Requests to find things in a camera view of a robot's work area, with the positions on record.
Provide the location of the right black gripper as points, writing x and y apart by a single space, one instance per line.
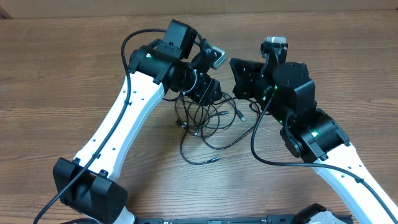
244 78

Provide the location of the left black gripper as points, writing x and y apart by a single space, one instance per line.
204 95

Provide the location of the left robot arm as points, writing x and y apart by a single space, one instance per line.
178 62

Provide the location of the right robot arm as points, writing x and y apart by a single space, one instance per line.
285 91

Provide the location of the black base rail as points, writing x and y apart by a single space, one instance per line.
283 219

